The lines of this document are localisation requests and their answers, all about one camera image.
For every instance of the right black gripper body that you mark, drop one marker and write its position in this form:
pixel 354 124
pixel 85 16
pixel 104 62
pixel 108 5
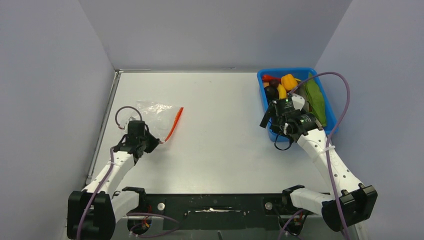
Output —
pixel 276 124

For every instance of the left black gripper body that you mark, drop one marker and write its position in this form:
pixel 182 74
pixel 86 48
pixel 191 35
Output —
pixel 149 141

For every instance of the clear zip bag orange zipper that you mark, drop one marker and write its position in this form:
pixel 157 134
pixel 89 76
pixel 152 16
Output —
pixel 161 118

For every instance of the green leafy vegetable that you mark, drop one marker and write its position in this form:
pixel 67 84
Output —
pixel 316 101

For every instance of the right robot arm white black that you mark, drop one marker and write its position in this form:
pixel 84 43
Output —
pixel 349 201

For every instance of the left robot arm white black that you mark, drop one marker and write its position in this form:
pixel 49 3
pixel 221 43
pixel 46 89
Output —
pixel 92 213

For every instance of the dark purple plum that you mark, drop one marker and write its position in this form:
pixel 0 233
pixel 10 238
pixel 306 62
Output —
pixel 271 93

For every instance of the yellow banana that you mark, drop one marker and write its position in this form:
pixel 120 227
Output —
pixel 282 93

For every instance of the red chili pepper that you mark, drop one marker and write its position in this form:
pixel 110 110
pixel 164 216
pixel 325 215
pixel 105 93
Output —
pixel 268 78

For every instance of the yellow bell pepper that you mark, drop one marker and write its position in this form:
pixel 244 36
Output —
pixel 289 82

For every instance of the blue plastic bin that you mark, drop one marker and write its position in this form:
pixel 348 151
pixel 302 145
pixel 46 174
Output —
pixel 300 73

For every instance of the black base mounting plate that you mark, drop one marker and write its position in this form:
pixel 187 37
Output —
pixel 234 211

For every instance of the aluminium table edge rail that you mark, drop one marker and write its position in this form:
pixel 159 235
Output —
pixel 103 125

